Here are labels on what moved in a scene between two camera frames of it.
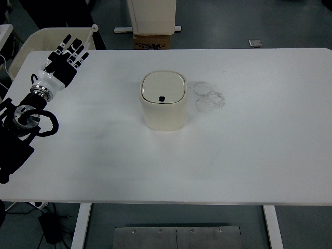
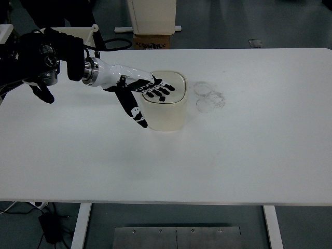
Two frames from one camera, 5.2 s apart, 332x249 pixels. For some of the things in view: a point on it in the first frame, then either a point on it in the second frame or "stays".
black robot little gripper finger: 79,62 → 150,94
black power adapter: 51,226 stays
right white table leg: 274,227 stays
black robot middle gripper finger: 77,42 → 163,91
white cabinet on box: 150,17 stays
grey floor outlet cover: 255,43 stays
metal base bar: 129,29 stays
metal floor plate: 195,237 stays
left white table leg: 83,220 stays
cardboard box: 151,42 stays
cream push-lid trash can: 163,95 stays
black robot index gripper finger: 63,44 → 169,87
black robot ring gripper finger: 73,57 → 156,92
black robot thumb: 50,68 → 127,98
